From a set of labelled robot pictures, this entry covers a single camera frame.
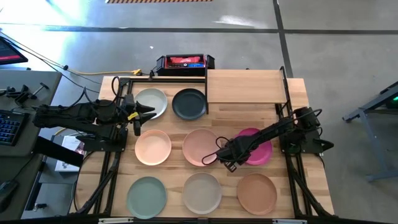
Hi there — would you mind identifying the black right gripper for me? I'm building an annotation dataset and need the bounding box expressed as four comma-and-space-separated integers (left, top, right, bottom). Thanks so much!
216, 136, 254, 174

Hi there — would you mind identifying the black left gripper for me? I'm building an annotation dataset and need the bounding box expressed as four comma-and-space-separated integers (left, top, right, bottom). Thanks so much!
119, 93, 157, 137

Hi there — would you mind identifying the pale grey plate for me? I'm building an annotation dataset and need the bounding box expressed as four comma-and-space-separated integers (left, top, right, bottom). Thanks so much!
134, 88, 169, 120

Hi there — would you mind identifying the peach plate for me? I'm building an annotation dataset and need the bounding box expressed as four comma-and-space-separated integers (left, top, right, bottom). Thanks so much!
134, 129, 172, 166

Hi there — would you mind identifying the magenta plate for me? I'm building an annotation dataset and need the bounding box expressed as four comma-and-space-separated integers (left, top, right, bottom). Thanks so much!
234, 127, 274, 166

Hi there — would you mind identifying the dusty pink plate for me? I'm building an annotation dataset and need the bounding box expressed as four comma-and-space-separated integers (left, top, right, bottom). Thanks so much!
182, 128, 221, 167

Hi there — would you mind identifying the beige plate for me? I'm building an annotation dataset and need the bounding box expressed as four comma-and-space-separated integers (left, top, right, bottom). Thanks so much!
182, 172, 223, 215

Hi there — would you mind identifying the terracotta plate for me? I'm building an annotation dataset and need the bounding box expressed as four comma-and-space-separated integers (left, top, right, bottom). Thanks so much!
236, 172, 278, 216

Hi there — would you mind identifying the sage green plate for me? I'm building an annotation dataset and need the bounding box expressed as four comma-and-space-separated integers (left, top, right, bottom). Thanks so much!
126, 176, 168, 220

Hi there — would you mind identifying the red black power station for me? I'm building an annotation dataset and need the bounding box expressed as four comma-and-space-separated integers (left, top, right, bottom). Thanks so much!
155, 54, 216, 77

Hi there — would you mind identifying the white printed booklet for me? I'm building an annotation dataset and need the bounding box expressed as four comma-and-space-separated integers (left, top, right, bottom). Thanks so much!
54, 135, 86, 174

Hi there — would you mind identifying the black flat panel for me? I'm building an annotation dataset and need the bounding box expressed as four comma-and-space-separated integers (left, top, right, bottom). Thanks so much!
32, 136, 85, 168

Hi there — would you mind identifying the grey side desk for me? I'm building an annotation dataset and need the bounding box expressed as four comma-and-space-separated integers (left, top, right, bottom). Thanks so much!
0, 70, 63, 220

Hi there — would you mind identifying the black backlit keyboard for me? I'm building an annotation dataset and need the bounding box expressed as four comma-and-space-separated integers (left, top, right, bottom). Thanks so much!
0, 109, 27, 147

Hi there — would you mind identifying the grey metal table stand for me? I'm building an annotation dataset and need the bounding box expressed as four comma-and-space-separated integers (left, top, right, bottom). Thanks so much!
341, 81, 398, 183

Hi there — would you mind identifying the black monitor red screen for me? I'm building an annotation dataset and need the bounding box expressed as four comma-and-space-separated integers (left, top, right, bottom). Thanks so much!
0, 36, 29, 66

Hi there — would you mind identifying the black computer mouse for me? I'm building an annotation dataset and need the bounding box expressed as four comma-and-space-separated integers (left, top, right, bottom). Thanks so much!
0, 180, 19, 212

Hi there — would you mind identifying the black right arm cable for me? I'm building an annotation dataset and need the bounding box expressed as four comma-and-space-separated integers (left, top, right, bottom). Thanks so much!
201, 136, 231, 166

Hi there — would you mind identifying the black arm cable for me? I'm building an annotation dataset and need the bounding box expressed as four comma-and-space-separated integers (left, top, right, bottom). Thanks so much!
201, 136, 231, 166
110, 75, 130, 103

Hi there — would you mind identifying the black metal rig frame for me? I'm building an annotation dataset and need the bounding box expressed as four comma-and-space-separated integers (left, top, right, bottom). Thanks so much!
70, 74, 335, 224

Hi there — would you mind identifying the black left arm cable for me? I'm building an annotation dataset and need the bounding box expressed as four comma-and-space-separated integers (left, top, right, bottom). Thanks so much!
110, 75, 130, 103

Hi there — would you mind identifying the wooden shelf black frame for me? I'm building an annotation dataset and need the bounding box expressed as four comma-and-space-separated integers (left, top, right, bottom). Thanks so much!
205, 66, 293, 114

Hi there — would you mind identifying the black floor cable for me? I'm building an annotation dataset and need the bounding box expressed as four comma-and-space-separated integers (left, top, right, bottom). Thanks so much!
0, 30, 102, 94

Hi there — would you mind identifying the black desk clamp mount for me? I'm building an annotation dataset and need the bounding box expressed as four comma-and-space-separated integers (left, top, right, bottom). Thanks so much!
0, 82, 50, 105

